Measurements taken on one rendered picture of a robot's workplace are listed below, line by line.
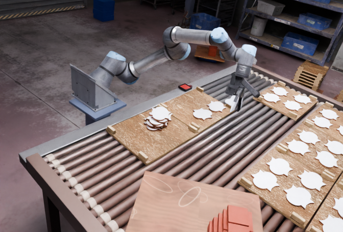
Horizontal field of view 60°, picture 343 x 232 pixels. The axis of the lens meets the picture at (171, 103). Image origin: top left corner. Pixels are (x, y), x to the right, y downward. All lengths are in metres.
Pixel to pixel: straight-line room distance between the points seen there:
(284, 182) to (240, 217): 0.64
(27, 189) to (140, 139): 1.32
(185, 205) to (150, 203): 0.14
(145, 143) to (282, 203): 0.74
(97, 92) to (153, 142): 0.50
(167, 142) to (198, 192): 0.46
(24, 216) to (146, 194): 1.45
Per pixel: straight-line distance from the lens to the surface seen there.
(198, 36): 1.61
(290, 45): 6.27
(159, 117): 1.69
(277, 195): 1.58
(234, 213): 1.06
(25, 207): 2.61
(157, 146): 1.62
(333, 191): 1.76
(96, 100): 1.92
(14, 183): 2.79
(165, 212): 1.20
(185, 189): 1.29
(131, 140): 1.64
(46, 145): 1.66
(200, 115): 1.90
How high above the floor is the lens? 1.99
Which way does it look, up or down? 32 degrees down
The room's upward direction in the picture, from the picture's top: 10 degrees clockwise
